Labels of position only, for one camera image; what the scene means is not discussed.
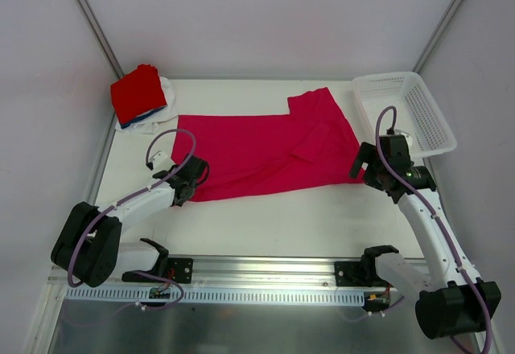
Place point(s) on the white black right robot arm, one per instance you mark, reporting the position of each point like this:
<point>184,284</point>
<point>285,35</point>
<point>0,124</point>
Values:
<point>453,298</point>

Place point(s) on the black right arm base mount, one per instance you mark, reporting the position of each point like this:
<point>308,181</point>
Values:
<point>350,275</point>

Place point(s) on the folded red t-shirt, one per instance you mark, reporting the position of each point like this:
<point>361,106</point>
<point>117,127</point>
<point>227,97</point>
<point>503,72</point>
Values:
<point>137,93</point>

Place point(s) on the white plastic mesh basket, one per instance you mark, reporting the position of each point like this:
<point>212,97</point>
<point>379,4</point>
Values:
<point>417,112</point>

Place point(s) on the folded blue t-shirt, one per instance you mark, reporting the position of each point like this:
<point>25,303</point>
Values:
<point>141,117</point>

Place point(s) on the crimson pink t-shirt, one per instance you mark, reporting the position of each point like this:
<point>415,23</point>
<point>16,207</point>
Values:
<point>313,145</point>

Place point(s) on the white slotted cable duct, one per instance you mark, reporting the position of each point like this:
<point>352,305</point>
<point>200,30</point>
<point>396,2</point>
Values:
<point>340,298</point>

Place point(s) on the aluminium mounting rail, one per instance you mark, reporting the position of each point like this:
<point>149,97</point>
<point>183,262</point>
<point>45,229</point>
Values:
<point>303,273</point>

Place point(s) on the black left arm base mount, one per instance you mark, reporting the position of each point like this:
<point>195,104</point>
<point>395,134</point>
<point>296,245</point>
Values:
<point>178,269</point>

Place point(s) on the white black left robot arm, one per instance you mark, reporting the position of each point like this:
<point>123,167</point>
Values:
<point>89,246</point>

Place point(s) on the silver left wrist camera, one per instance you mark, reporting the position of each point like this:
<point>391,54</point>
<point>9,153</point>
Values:
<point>160,161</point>

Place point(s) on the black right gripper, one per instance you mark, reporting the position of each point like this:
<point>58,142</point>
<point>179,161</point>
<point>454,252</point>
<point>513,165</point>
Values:
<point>363,160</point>

